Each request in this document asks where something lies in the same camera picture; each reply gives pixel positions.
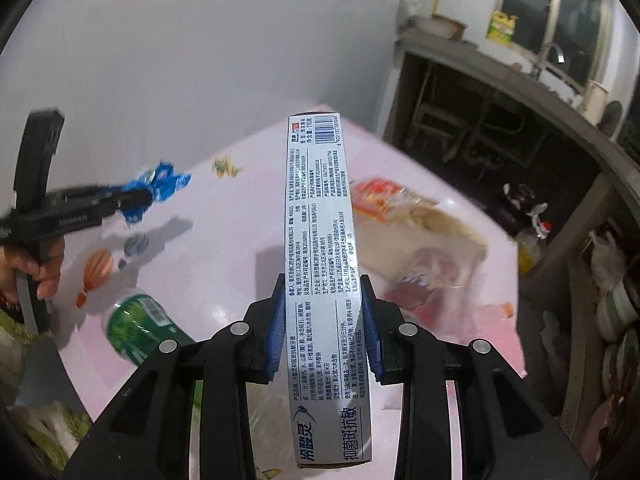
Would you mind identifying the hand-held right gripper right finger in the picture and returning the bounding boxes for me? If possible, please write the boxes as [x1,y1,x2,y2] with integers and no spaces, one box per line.
[360,274,593,480]

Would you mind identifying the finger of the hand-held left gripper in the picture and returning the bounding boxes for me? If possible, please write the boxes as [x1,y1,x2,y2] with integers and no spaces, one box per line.
[112,185,155,211]

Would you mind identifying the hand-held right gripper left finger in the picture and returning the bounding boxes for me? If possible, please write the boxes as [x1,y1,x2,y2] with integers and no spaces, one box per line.
[62,272,288,480]

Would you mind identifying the blue wrapper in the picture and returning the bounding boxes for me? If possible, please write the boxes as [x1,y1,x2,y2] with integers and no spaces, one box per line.
[119,161,192,225]

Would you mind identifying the red cartoon can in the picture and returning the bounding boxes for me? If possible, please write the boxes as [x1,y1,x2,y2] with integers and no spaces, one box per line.
[385,245,483,323]

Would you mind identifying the green plastic bottle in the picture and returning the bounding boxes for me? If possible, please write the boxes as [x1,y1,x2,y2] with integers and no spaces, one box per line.
[102,292,197,366]

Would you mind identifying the silver toothpaste box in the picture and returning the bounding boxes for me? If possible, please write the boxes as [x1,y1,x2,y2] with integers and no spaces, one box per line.
[282,110,375,470]

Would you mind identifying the red snack packet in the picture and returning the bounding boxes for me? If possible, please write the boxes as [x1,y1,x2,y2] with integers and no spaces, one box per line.
[352,177,408,223]

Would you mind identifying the person's left hand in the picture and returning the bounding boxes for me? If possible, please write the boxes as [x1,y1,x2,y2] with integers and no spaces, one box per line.
[0,237,67,311]

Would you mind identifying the pink printed tablecloth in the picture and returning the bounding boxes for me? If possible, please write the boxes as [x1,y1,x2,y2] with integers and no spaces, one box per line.
[50,105,530,426]

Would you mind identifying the cooking oil bottle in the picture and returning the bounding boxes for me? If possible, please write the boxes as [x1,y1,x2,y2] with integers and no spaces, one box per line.
[515,202,553,273]

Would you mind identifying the dark ceramic jar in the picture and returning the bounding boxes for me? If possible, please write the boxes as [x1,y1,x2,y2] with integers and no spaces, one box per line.
[495,182,538,236]

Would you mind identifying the green fuzzy mat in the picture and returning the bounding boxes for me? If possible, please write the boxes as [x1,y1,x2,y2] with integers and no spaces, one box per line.
[0,305,93,473]

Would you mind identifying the sink drain pipes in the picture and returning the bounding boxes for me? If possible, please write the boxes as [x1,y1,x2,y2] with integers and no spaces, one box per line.
[407,60,546,181]

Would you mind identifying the white plastic bag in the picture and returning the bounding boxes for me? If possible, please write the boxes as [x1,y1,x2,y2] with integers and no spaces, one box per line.
[587,230,628,291]

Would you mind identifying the stack of bowls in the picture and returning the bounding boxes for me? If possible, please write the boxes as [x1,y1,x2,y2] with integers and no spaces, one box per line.
[597,270,640,396]

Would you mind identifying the concrete kitchen counter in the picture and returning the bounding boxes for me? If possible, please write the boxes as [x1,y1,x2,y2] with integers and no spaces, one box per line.
[382,25,640,241]

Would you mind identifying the brown bowl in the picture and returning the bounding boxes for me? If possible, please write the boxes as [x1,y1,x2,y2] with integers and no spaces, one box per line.
[432,12,468,41]

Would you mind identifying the cream kettle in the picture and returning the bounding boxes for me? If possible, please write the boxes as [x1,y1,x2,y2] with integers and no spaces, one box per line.
[582,80,608,126]

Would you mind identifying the metal pot lid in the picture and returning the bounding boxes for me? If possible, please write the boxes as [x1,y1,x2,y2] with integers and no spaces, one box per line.
[597,100,623,136]

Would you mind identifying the metal sink faucet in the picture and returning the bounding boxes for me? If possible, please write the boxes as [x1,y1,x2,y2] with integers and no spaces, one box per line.
[532,42,566,81]

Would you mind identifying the yellow dish soap bottle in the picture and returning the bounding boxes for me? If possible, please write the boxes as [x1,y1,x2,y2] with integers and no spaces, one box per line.
[486,10,518,47]

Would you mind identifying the kitchen window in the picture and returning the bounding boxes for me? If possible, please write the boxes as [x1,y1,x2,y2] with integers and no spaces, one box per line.
[500,0,613,86]

